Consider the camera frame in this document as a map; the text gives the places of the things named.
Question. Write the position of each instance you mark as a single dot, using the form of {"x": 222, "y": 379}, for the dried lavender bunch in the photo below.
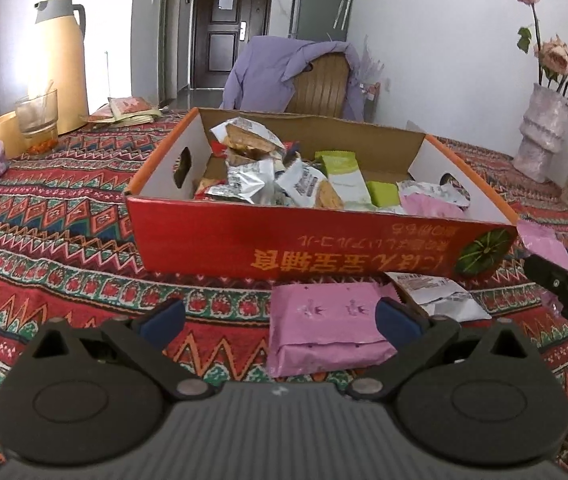
{"x": 369, "y": 62}

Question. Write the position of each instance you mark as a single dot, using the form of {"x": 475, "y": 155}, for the side door frame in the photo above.
{"x": 174, "y": 35}

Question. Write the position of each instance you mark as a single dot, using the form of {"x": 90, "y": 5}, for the white striped snack packet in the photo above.
{"x": 438, "y": 295}

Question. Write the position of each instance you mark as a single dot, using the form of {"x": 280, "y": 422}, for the dark brown door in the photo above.
{"x": 229, "y": 35}

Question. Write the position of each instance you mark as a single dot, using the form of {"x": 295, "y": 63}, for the stack of flat sachets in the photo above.
{"x": 124, "y": 112}

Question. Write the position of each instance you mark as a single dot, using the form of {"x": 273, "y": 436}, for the purple jacket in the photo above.
{"x": 264, "y": 70}

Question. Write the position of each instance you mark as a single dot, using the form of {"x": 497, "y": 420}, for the cracker picture snack packet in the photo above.
{"x": 306, "y": 185}
{"x": 249, "y": 137}

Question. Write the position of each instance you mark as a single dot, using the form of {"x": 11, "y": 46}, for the red cardboard box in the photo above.
{"x": 264, "y": 240}

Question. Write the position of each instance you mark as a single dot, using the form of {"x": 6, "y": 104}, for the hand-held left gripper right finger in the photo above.
{"x": 397, "y": 321}

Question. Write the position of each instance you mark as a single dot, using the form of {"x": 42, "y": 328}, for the clear drinking glass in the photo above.
{"x": 38, "y": 120}

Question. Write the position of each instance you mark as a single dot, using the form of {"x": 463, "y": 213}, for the patterned red tablecloth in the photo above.
{"x": 64, "y": 260}

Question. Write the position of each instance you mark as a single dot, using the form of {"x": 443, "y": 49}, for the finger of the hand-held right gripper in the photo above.
{"x": 548, "y": 275}

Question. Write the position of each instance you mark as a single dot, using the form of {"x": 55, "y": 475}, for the yellow round container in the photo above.
{"x": 4, "y": 135}

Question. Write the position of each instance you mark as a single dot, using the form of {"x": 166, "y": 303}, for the paper notice on door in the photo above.
{"x": 227, "y": 0}

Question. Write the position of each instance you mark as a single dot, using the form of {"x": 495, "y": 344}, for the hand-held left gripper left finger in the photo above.
{"x": 163, "y": 321}

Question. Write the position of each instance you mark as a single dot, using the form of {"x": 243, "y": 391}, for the wooden chair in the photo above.
{"x": 321, "y": 85}

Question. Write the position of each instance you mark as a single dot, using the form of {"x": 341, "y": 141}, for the grey white snack packet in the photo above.
{"x": 244, "y": 182}

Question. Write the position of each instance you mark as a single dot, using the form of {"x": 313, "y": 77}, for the yellow thermos jug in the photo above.
{"x": 59, "y": 70}

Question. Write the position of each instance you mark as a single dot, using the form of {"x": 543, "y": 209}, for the small green snack packet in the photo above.
{"x": 382, "y": 193}

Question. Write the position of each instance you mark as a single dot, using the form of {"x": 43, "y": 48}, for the pink snack packet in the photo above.
{"x": 431, "y": 200}
{"x": 324, "y": 330}
{"x": 543, "y": 242}

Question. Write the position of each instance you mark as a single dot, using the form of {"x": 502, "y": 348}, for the pink ribbed vase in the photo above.
{"x": 543, "y": 135}

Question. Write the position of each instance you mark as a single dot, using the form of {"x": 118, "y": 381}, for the grey refrigerator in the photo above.
{"x": 319, "y": 10}

